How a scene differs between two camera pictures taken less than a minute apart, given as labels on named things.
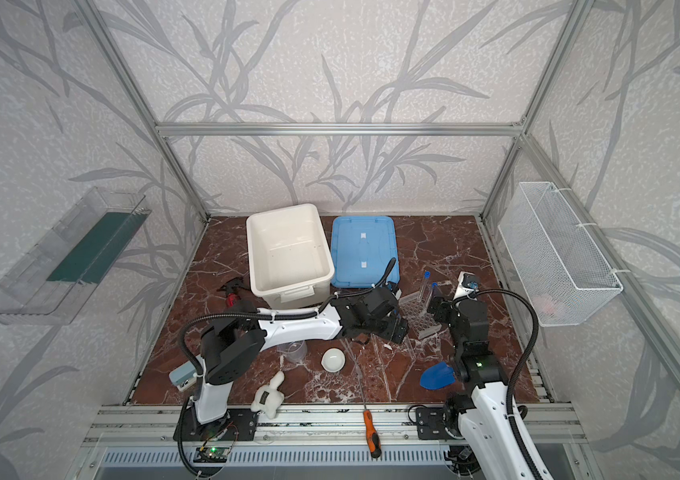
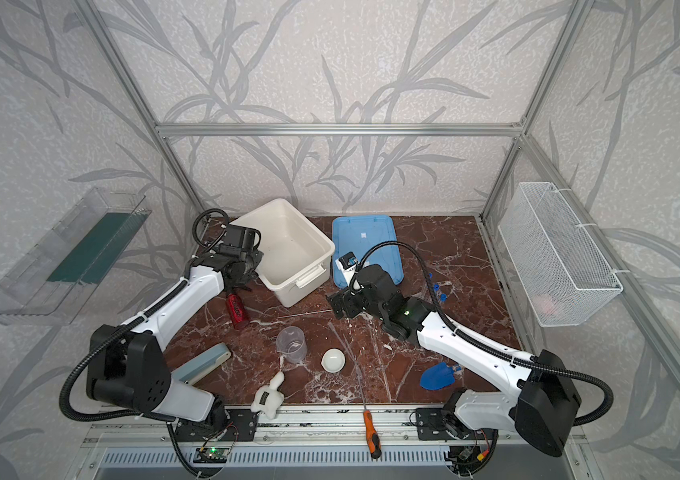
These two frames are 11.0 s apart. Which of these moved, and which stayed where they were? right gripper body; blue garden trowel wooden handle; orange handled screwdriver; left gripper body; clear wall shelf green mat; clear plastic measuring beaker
Moved: right gripper body; left gripper body
Stayed: clear plastic measuring beaker; blue garden trowel wooden handle; clear wall shelf green mat; orange handled screwdriver
